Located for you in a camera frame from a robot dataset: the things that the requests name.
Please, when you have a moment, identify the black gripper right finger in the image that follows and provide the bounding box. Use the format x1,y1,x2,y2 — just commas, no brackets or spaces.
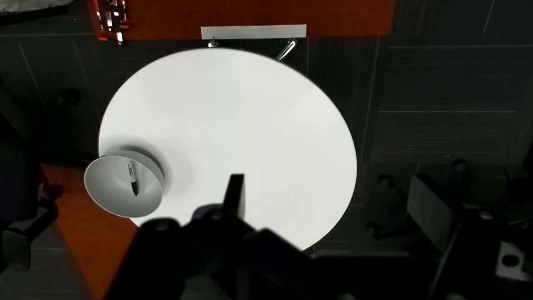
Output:
222,171,246,216

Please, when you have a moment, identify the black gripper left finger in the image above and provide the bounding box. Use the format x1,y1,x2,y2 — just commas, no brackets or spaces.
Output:
104,216,188,300

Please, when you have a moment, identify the black marker pen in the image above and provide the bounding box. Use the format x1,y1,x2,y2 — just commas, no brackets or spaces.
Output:
126,160,141,196

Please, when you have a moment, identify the clear glass bowl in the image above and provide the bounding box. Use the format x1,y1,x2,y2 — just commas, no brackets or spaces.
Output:
81,145,168,220

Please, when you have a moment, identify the metal table base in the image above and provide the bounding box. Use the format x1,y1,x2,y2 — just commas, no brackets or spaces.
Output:
199,23,307,61

